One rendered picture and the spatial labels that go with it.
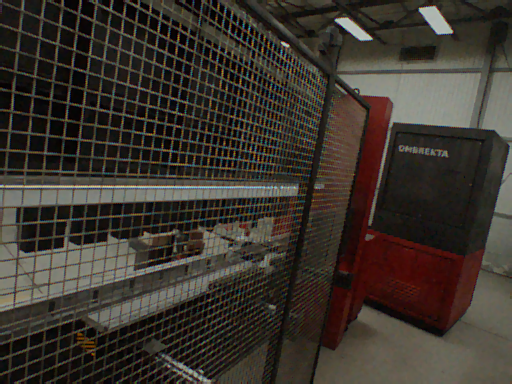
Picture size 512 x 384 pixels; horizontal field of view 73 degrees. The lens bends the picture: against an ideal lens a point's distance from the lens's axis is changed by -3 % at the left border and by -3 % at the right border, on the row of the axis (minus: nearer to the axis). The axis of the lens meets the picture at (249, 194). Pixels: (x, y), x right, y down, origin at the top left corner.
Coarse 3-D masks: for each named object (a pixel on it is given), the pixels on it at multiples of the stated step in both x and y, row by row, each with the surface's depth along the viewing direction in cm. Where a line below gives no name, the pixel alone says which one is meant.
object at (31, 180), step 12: (0, 180) 91; (12, 180) 94; (36, 180) 99; (48, 180) 103; (60, 180) 106; (72, 180) 109; (84, 180) 113; (96, 180) 117; (108, 180) 121; (120, 180) 125; (132, 180) 129; (144, 180) 134; (156, 180) 139; (168, 180) 145; (180, 180) 152; (192, 180) 160
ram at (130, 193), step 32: (0, 192) 110; (32, 192) 119; (64, 192) 129; (96, 192) 141; (128, 192) 155; (160, 192) 171; (192, 192) 192; (224, 192) 218; (256, 192) 251; (288, 192) 298
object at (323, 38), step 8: (328, 32) 284; (336, 32) 286; (320, 40) 283; (328, 40) 279; (336, 40) 278; (320, 48) 283; (328, 48) 281; (336, 48) 288; (320, 56) 291; (328, 56) 287; (336, 56) 290; (328, 64) 288
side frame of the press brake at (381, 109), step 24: (384, 120) 298; (336, 144) 317; (384, 144) 317; (336, 168) 318; (360, 168) 307; (336, 192) 318; (360, 192) 307; (360, 216) 308; (360, 240) 315; (336, 288) 319; (336, 312) 320; (312, 336) 332; (336, 336) 320
